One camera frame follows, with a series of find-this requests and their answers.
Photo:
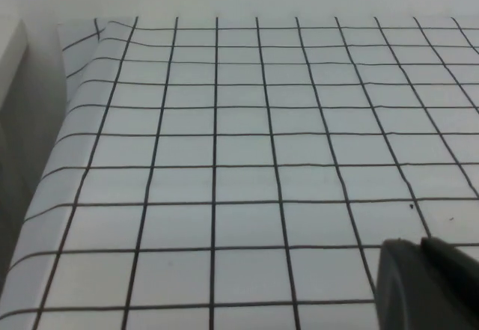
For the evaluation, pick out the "white black-grid paper mat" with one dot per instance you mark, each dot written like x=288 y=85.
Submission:
x=243 y=150

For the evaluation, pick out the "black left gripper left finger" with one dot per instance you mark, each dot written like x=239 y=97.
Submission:
x=400 y=289

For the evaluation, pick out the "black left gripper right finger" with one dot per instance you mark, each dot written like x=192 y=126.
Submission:
x=456 y=289

